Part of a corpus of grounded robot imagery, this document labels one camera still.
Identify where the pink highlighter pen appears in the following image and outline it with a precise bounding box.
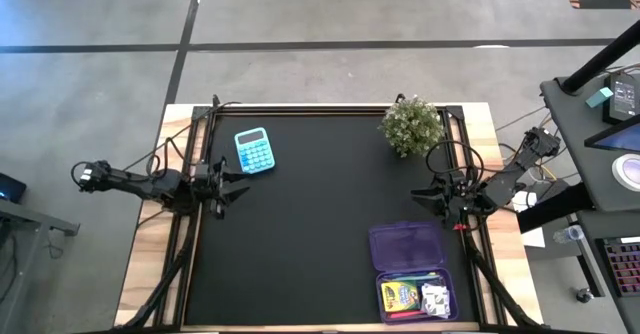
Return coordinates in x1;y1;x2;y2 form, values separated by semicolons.
387;310;427;322

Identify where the yellow green crayon box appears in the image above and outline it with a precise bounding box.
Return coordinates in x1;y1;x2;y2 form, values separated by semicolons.
380;281;422;314

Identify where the white round disc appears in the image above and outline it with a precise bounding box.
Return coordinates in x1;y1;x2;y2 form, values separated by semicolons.
611;153;640;193

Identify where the green potted plant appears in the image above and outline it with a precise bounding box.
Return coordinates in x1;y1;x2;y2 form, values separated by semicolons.
378;95;447;159

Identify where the teal flat tray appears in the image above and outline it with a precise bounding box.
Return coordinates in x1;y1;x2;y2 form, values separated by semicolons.
233;126;277;175

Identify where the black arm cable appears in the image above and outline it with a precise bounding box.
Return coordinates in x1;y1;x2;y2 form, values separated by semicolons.
122;93;244;173
424;140;486;186

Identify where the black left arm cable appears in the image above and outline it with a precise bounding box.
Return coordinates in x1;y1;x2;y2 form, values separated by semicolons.
122;93;244;173

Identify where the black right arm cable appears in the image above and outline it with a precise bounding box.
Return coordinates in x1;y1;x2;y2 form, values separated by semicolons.
424;140;486;186

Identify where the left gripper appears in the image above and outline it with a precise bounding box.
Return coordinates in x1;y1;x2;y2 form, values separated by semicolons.
192;156;252;221

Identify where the grey side desk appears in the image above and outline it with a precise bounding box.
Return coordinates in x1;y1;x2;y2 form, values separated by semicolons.
517;71;640;334

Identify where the black cable loop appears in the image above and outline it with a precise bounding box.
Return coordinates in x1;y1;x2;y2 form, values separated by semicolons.
143;136;187;179

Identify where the dark tablet screen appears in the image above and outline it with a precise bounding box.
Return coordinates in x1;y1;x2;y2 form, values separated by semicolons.
583;122;640;153

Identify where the small teal box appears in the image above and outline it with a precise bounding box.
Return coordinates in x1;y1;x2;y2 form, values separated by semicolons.
585;86;614;109

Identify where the dark electronic device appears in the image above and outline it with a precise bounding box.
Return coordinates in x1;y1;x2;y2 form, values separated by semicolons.
0;172;28;205

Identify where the wooden table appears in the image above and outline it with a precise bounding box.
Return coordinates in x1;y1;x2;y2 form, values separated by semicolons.
113;102;545;333

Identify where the grey metal desk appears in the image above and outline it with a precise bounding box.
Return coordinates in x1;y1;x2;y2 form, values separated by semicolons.
0;193;81;334

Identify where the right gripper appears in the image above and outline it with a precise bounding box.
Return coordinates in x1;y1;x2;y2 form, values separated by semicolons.
410;170;482;226

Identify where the black pole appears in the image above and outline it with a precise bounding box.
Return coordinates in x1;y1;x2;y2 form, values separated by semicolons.
562;20;640;95

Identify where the white paper sheet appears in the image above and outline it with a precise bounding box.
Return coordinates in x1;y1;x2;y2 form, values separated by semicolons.
511;190;547;249

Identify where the clear water bottle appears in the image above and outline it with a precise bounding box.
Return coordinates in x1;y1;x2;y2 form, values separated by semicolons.
552;224;586;246

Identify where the black backlit keyboard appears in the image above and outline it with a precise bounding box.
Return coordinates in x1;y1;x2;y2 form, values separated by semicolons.
597;235;640;298

